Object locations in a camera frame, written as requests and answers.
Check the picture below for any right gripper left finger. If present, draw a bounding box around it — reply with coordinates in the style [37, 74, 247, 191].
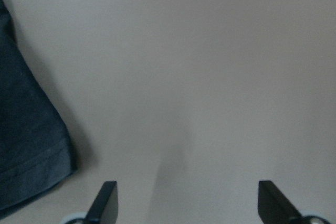
[84, 181, 118, 224]

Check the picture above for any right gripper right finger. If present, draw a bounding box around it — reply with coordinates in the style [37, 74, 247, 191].
[258, 180, 307, 224]

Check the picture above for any black graphic t-shirt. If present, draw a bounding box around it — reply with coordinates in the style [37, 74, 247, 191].
[1, 4, 77, 218]

